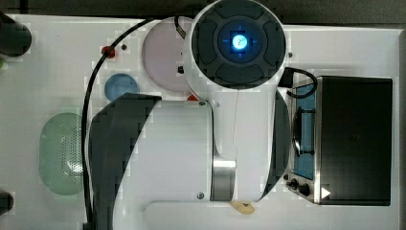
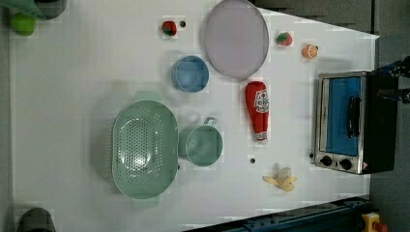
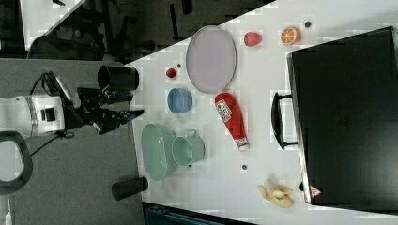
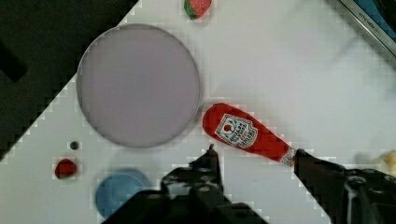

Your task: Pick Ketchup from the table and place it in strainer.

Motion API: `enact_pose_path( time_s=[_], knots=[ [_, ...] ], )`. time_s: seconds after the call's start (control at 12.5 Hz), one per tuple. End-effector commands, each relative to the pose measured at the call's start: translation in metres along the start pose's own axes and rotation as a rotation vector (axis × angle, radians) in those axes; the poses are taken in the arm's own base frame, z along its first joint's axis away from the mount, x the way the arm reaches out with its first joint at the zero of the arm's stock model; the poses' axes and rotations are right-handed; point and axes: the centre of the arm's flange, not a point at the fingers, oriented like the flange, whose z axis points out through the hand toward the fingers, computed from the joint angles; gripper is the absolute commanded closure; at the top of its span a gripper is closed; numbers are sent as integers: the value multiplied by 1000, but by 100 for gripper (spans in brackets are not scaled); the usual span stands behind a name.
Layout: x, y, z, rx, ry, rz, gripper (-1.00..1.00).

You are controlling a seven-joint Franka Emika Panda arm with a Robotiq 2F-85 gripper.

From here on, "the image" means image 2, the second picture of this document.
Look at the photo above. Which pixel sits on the pink plush strawberry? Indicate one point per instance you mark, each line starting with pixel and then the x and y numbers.
pixel 284 39

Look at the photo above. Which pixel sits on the green metal mug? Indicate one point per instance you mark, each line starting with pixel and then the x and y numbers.
pixel 201 144

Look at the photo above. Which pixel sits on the black toaster oven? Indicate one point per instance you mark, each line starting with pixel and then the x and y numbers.
pixel 355 127

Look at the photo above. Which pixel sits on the plush peeled banana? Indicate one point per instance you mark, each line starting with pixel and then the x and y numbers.
pixel 284 180

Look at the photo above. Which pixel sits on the orange slice toy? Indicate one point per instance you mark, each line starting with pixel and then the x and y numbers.
pixel 310 51

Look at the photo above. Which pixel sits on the lilac oval plate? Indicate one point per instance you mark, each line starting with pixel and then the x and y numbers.
pixel 236 38

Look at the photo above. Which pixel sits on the blue metal frame rail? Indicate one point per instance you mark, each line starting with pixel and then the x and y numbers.
pixel 337 216

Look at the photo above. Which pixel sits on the red plush ketchup bottle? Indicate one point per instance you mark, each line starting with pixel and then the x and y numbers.
pixel 258 106

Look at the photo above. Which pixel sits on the dark red plush strawberry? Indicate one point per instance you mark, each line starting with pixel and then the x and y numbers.
pixel 169 28

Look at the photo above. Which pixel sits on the yellow red clamp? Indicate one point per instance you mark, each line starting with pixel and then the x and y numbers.
pixel 373 223

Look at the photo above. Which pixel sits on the green apple toy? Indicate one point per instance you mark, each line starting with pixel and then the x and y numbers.
pixel 23 24

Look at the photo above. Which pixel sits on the blue bowl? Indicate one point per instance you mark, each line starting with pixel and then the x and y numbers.
pixel 190 74

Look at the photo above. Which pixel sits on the dark cylinder post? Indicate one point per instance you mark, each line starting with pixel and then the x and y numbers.
pixel 36 220

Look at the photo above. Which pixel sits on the black cylinder cup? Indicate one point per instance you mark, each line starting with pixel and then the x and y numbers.
pixel 51 8

